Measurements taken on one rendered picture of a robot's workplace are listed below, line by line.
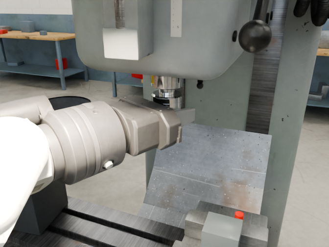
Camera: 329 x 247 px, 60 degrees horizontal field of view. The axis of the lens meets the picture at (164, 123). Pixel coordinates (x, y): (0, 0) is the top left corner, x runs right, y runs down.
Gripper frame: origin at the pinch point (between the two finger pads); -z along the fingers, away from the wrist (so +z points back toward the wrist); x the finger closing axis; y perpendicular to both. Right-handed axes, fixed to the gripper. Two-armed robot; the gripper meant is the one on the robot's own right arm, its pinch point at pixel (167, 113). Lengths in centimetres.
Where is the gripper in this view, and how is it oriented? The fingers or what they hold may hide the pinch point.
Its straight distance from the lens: 44.2
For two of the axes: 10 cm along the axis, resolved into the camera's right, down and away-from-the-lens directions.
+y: -0.1, 9.2, 3.8
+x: -6.8, -2.8, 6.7
